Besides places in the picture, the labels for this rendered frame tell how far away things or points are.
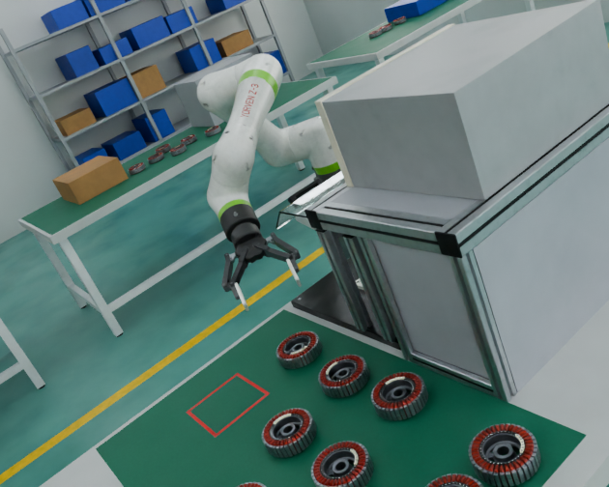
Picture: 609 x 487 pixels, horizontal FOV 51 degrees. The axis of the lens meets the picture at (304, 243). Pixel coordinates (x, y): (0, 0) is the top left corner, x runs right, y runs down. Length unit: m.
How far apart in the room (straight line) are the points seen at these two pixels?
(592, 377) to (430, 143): 0.52
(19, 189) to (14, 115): 0.83
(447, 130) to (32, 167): 7.13
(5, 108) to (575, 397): 7.28
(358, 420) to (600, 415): 0.45
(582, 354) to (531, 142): 0.42
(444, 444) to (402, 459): 0.08
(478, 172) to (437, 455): 0.51
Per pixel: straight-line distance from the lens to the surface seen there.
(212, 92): 2.02
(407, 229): 1.16
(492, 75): 1.17
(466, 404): 1.31
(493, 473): 1.14
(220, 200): 1.68
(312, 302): 1.77
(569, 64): 1.34
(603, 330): 1.41
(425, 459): 1.24
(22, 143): 8.01
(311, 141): 2.27
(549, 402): 1.28
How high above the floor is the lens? 1.61
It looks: 23 degrees down
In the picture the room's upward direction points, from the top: 23 degrees counter-clockwise
